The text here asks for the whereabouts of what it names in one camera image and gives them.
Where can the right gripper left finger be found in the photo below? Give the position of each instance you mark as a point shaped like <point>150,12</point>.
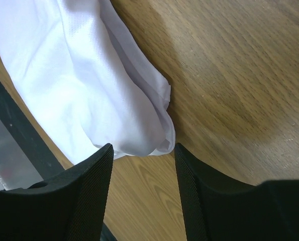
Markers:
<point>68,206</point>

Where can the white t shirt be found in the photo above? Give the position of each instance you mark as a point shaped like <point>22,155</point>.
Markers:
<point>84,79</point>

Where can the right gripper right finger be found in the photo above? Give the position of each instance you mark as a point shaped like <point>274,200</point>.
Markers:
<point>218,207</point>

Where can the aluminium front rail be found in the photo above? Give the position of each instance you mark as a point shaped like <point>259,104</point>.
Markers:
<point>24,157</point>

